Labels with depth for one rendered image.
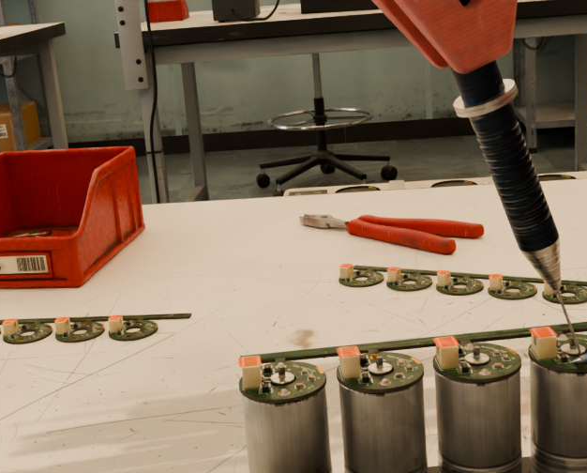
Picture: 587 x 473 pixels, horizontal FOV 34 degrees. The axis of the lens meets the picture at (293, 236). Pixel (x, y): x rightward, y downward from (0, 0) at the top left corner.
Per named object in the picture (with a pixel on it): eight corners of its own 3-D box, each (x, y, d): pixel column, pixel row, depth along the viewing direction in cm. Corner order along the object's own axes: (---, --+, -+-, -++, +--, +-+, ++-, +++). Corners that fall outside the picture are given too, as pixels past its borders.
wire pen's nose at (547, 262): (528, 291, 27) (510, 245, 26) (562, 272, 27) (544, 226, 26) (549, 303, 26) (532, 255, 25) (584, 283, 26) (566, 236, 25)
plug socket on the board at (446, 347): (468, 367, 27) (467, 345, 27) (438, 370, 27) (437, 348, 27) (461, 356, 28) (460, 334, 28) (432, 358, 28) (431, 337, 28)
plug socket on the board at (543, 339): (565, 358, 28) (565, 335, 27) (535, 360, 28) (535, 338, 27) (556, 346, 28) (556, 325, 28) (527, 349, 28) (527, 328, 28)
